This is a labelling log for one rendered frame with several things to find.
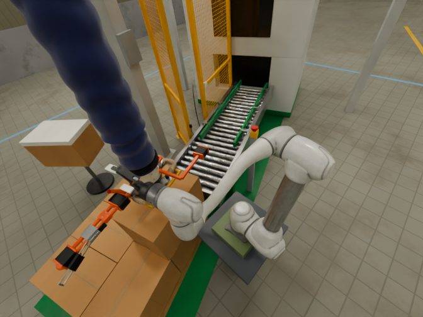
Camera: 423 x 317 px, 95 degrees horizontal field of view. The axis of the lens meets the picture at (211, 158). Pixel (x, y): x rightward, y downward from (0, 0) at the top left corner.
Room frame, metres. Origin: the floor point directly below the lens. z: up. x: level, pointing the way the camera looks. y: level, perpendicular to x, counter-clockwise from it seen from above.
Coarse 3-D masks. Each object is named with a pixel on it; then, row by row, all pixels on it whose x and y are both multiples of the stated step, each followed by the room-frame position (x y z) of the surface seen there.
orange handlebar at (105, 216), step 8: (160, 160) 0.98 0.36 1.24; (192, 160) 0.92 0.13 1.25; (176, 176) 0.81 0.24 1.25; (184, 176) 0.80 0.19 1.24; (104, 216) 0.59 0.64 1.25; (112, 216) 0.60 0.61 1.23; (96, 224) 0.56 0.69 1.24; (80, 240) 0.47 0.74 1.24; (80, 248) 0.43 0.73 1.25; (56, 264) 0.37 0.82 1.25
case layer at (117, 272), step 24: (96, 216) 1.04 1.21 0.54; (72, 240) 0.83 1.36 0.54; (96, 240) 0.79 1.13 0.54; (120, 240) 0.76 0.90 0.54; (192, 240) 0.77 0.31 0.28; (48, 264) 0.65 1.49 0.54; (96, 264) 0.59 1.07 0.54; (120, 264) 0.56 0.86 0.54; (144, 264) 0.53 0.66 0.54; (168, 264) 0.51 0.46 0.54; (48, 288) 0.46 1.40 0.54; (72, 288) 0.44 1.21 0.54; (96, 288) 0.41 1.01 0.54; (120, 288) 0.39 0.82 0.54; (144, 288) 0.37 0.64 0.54; (168, 288) 0.40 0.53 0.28; (72, 312) 0.29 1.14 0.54; (96, 312) 0.26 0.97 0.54; (120, 312) 0.24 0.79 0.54; (144, 312) 0.23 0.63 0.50
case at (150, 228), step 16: (192, 176) 1.04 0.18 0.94; (192, 192) 0.92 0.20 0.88; (128, 208) 0.82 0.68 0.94; (144, 208) 0.80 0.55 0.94; (128, 224) 0.69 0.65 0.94; (144, 224) 0.67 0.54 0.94; (160, 224) 0.65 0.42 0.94; (144, 240) 0.60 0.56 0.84; (160, 240) 0.57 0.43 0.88; (176, 240) 0.65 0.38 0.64
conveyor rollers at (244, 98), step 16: (240, 96) 2.91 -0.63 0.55; (256, 96) 2.86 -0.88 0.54; (224, 112) 2.57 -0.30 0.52; (240, 112) 2.46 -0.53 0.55; (256, 112) 2.41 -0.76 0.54; (208, 144) 1.86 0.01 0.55; (224, 144) 1.81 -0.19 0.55; (240, 144) 1.78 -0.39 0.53; (224, 160) 1.53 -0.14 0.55; (208, 176) 1.33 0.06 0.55
